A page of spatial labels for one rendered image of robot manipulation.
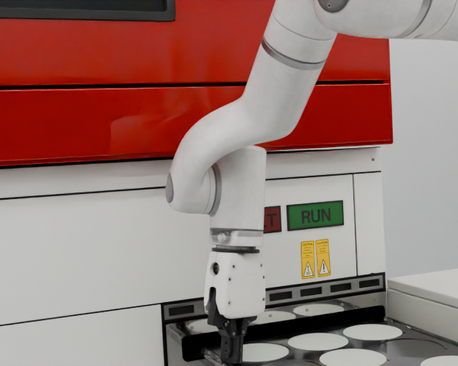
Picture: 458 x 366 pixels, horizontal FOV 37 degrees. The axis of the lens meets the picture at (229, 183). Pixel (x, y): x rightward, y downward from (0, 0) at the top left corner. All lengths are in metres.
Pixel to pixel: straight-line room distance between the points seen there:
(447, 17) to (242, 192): 0.43
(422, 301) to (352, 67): 0.44
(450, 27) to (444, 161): 2.61
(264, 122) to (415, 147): 2.34
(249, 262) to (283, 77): 0.31
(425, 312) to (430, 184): 2.06
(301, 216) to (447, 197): 2.15
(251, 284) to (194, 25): 0.43
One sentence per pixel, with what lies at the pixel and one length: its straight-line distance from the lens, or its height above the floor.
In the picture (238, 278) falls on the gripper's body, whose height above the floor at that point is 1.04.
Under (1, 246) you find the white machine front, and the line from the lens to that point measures 1.12.
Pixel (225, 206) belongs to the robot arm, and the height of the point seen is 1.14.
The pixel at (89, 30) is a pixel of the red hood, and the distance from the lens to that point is 1.10.
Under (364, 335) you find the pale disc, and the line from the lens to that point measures 1.22.
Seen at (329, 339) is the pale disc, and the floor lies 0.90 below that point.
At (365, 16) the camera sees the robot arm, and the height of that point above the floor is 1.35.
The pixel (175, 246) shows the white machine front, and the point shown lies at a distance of 1.17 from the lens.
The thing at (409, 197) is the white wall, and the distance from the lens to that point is 3.24.
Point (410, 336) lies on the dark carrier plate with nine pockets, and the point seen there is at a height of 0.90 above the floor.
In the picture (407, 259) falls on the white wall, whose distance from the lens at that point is 3.26.
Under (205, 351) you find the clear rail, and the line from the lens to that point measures 1.16.
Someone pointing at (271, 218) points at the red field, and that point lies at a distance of 1.23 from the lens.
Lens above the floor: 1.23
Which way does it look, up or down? 3 degrees down
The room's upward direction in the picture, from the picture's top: 3 degrees counter-clockwise
